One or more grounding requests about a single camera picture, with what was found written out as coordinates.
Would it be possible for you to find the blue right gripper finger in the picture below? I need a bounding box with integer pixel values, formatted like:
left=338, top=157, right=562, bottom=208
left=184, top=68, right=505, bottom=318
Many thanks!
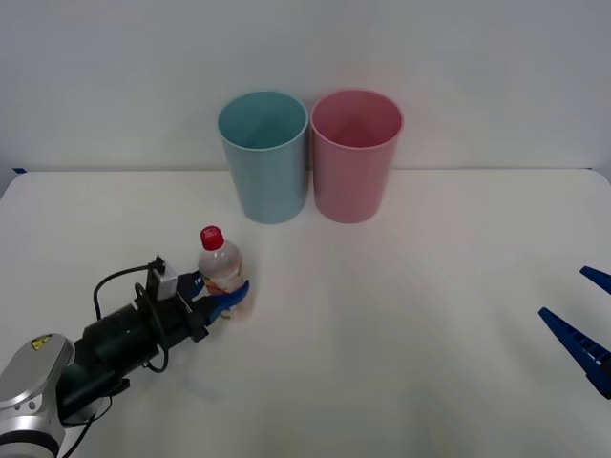
left=579, top=265, right=611, bottom=293
left=537, top=306, right=611, bottom=401

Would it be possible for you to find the pale blue plastic bin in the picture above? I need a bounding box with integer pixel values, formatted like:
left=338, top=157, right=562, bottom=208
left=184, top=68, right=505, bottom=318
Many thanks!
left=217, top=90, right=309, bottom=225

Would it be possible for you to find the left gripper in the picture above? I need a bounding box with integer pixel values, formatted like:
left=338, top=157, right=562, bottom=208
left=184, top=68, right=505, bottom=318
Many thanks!
left=153, top=270, right=251, bottom=349

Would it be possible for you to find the clear bottle with red cap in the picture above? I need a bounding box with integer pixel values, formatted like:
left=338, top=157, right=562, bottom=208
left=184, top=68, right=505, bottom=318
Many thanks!
left=197, top=224, right=257, bottom=322

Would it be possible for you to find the pink plastic bin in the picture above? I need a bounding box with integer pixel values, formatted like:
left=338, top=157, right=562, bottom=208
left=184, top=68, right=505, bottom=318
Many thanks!
left=308, top=88, right=406, bottom=224

